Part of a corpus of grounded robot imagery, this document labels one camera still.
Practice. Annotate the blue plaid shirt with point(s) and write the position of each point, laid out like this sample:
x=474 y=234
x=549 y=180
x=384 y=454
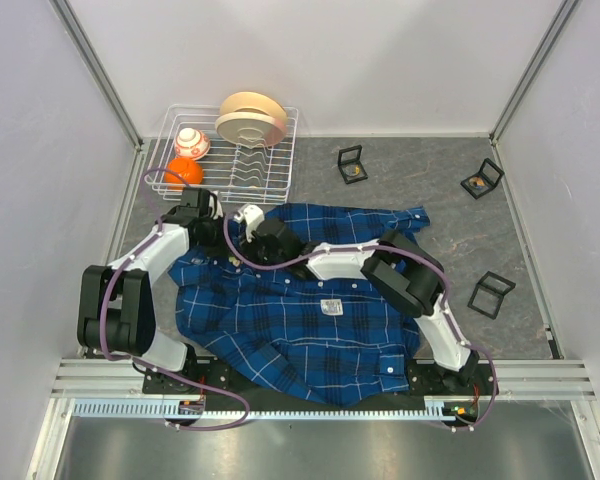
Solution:
x=268 y=325

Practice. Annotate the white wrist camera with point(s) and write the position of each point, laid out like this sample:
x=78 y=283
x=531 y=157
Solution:
x=251 y=216
x=216 y=206

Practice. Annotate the white orange patterned bowl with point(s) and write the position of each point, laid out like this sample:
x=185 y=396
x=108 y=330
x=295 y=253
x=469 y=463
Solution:
x=191 y=143

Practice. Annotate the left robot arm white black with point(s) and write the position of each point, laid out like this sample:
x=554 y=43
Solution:
x=116 y=313

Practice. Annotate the round orange picture brooch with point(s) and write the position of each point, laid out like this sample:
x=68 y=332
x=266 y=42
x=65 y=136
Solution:
x=352 y=170

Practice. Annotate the beige plate front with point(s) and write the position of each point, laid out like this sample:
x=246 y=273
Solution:
x=251 y=130

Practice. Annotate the black display box near right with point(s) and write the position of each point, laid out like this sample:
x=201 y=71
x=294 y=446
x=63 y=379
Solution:
x=489 y=293

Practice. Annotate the beige plate rear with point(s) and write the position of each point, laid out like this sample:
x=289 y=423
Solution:
x=253 y=102

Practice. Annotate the black display box far right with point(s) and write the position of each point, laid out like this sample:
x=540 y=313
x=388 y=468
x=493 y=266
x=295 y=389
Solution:
x=492 y=175

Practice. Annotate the black display box centre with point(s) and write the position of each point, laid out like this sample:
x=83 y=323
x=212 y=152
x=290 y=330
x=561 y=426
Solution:
x=348 y=157

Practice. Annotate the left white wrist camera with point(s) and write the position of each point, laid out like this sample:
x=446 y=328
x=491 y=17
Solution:
x=216 y=206

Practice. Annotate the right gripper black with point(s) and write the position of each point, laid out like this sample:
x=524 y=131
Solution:
x=247 y=249

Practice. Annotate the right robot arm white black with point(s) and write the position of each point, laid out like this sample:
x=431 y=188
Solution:
x=406 y=277

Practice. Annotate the grey slotted cable duct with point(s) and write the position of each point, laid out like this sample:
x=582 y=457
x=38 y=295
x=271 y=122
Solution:
x=264 y=407

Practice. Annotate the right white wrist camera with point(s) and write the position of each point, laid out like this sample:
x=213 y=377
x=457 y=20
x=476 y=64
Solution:
x=251 y=216

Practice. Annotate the black display box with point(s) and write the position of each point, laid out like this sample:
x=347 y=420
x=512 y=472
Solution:
x=489 y=293
x=492 y=175
x=348 y=157

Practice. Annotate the white shirt label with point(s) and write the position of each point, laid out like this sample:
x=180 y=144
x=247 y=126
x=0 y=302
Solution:
x=332 y=307

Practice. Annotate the beige plate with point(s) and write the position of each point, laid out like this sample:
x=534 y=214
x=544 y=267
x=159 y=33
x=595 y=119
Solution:
x=253 y=102
x=251 y=130

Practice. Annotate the white wire dish rack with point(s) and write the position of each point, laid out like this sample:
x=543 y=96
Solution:
x=237 y=173

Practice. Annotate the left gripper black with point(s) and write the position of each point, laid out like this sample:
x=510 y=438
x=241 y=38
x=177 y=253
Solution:
x=223 y=247

